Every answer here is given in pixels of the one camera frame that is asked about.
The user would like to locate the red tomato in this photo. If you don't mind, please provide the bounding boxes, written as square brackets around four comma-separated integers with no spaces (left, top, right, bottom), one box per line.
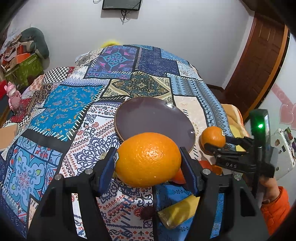
[171,168,186,185]

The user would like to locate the small mandarin orange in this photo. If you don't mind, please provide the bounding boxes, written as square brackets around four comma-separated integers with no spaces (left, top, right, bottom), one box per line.
[199,126,226,156]

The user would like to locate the large orange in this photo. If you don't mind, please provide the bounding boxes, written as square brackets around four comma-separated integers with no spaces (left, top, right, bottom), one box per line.
[115,133,182,188]

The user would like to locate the yellow banana piece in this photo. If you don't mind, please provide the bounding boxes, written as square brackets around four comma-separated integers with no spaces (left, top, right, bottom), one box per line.
[158,195,200,230]

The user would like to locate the right hand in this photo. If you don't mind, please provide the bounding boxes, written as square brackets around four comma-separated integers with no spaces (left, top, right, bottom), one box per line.
[259,176,280,203]

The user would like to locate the orange yellow fleece blanket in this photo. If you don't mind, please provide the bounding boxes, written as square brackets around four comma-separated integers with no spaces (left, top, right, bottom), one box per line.
[222,104,249,138]

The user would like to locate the white phone with stickers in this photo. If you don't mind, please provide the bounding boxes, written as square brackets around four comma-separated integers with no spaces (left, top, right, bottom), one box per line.
[271,127,295,180]

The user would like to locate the orange jacket sleeve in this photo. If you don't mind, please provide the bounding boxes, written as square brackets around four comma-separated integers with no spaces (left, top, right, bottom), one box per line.
[260,186,290,235]

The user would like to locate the small dark red fruit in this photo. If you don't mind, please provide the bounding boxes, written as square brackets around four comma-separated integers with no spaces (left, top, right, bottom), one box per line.
[140,206,156,220]

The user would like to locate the dark purple round plate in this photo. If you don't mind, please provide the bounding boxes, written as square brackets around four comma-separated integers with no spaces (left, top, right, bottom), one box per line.
[114,96,196,152]

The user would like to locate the patchwork patterned bedspread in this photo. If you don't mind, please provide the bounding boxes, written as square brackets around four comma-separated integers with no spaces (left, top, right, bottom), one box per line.
[1,45,231,238]

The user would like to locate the brown wooden door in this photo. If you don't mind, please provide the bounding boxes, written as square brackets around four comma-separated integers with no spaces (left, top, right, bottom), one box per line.
[225,14,289,121]

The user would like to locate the cardboard box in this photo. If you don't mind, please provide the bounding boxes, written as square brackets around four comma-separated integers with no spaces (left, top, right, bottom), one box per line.
[0,123,18,151]

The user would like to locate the pink plush toy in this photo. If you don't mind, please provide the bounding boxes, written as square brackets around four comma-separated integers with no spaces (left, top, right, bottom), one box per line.
[4,81,22,113]

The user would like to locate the green patterned box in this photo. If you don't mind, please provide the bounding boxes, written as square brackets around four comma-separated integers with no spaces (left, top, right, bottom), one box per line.
[5,53,44,88]

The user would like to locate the dark green pillow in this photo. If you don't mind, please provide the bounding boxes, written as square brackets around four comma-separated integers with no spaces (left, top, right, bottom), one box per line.
[20,27,49,59]

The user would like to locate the wall mounted black monitor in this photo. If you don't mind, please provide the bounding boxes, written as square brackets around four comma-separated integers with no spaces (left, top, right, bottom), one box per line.
[102,0,142,11]

